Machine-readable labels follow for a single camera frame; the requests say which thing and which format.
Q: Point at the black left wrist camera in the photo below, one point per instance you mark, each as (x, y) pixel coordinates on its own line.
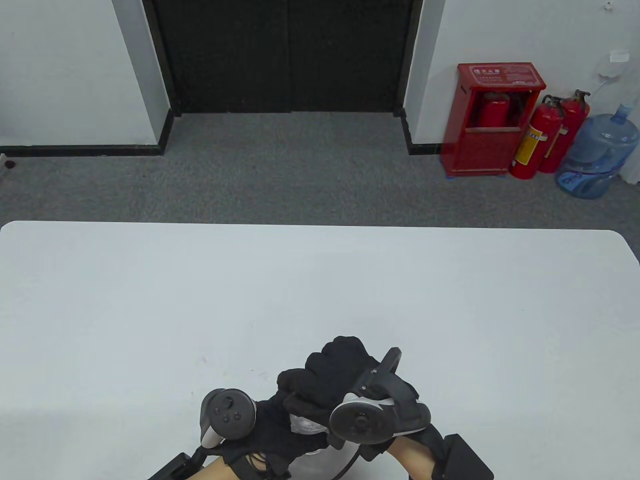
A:
(172, 469)

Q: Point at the black baseboard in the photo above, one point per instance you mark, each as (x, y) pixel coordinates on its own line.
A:
(422, 148)
(85, 149)

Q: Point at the person's right hand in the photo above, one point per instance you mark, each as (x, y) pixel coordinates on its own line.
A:
(330, 372)

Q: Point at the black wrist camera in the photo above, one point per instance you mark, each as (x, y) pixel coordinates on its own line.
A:
(172, 469)
(462, 460)

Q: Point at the black double door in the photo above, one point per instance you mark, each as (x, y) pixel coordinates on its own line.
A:
(285, 55)

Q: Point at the black left hand controller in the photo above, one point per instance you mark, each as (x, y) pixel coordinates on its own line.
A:
(227, 412)

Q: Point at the white wall socket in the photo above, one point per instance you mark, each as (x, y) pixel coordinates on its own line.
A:
(619, 56)

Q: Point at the person's left forearm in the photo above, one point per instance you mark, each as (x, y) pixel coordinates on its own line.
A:
(215, 471)

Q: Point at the red fire extinguisher cabinet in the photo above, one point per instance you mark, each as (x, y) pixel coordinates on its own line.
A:
(482, 145)

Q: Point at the red fire extinguisher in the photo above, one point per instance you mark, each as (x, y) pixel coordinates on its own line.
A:
(570, 122)

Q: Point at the person's left hand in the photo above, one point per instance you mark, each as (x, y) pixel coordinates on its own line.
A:
(260, 435)

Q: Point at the clear mineral water bottle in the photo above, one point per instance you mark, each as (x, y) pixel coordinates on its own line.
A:
(306, 425)

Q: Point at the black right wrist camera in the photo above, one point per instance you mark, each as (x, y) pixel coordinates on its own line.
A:
(462, 460)

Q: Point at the red extinguisher inside cabinet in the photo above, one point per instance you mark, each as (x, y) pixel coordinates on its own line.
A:
(492, 112)

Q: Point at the red extinguisher yellow label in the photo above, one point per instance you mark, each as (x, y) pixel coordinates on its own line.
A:
(537, 135)

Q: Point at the blue water jug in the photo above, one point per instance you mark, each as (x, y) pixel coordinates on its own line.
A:
(597, 155)

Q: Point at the person's right forearm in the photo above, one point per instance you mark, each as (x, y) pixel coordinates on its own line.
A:
(412, 460)

